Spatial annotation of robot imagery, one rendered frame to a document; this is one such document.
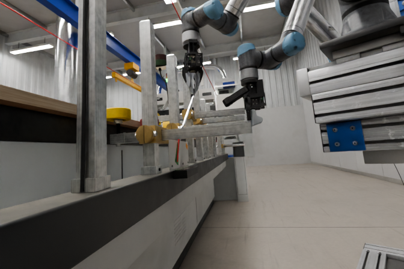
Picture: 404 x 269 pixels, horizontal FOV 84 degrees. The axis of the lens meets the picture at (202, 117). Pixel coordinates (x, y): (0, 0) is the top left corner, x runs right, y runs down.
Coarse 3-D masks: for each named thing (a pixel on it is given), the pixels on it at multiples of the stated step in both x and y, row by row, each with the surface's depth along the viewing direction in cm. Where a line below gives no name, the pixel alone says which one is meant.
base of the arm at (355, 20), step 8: (368, 0) 62; (376, 0) 61; (384, 0) 62; (352, 8) 65; (360, 8) 63; (368, 8) 62; (376, 8) 61; (384, 8) 61; (344, 16) 67; (352, 16) 64; (360, 16) 62; (368, 16) 61; (376, 16) 60; (384, 16) 61; (392, 16) 60; (344, 24) 67; (352, 24) 64; (360, 24) 62; (368, 24) 60; (376, 24) 59; (344, 32) 67
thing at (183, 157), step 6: (168, 144) 73; (174, 144) 79; (180, 144) 87; (168, 150) 73; (174, 150) 79; (180, 150) 86; (186, 150) 96; (174, 156) 78; (180, 156) 86; (186, 156) 95; (174, 162) 77; (180, 162) 85; (186, 162) 94; (174, 168) 77
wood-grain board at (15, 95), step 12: (0, 96) 41; (12, 96) 43; (24, 96) 45; (36, 96) 48; (24, 108) 49; (36, 108) 49; (48, 108) 51; (60, 108) 54; (72, 108) 58; (132, 120) 90
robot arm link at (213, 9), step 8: (216, 0) 86; (200, 8) 88; (208, 8) 86; (216, 8) 85; (192, 16) 91; (200, 16) 89; (208, 16) 87; (216, 16) 87; (224, 16) 93; (200, 24) 92; (208, 24) 92; (216, 24) 92
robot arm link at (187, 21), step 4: (184, 8) 95; (188, 8) 94; (192, 8) 94; (184, 12) 94; (188, 12) 94; (184, 16) 94; (188, 16) 92; (184, 20) 94; (188, 20) 93; (192, 20) 91; (184, 24) 94; (188, 24) 93; (192, 24) 92; (184, 28) 94; (188, 28) 92; (192, 28) 93; (196, 28) 93
